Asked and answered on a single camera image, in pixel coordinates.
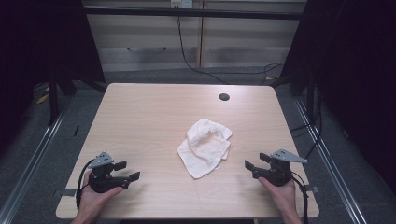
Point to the grey tape strip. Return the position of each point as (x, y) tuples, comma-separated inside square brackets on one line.
[(68, 192), (313, 188)]

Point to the white towel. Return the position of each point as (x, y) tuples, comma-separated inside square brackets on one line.
[(204, 149)]

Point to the black horizontal frame bar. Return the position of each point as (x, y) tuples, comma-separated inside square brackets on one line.
[(193, 13)]

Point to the dark curtain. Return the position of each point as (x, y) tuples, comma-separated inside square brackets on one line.
[(358, 77), (37, 46)]

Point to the black metal stand post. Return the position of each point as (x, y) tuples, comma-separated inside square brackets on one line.
[(53, 99)]

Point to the metal floor rail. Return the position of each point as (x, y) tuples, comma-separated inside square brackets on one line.
[(34, 155), (330, 161)]

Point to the yellow floor tape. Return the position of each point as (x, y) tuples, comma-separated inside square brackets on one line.
[(43, 99)]

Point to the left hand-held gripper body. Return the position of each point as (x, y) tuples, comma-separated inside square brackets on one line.
[(102, 182)]

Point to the person's left hand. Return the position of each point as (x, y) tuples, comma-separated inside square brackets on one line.
[(91, 203)]

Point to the white wall power outlet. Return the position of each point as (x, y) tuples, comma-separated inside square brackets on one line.
[(181, 3)]

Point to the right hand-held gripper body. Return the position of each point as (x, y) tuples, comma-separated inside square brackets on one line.
[(278, 174)]

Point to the person's right hand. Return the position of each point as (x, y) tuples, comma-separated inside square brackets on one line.
[(285, 196)]

